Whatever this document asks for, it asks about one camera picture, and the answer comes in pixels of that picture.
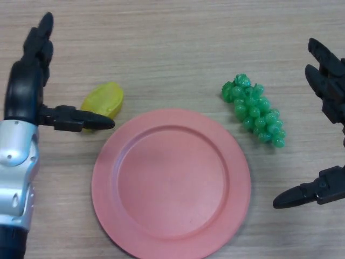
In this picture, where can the yellow starfruit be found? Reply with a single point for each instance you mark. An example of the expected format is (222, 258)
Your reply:
(106, 98)

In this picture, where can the pink round plate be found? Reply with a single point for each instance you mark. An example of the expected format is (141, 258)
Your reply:
(172, 183)

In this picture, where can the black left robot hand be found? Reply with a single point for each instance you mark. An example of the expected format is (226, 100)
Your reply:
(24, 86)

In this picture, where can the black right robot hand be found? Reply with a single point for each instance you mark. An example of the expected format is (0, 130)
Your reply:
(330, 81)

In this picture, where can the green grape bunch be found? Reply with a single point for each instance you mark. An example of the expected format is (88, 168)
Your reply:
(254, 113)

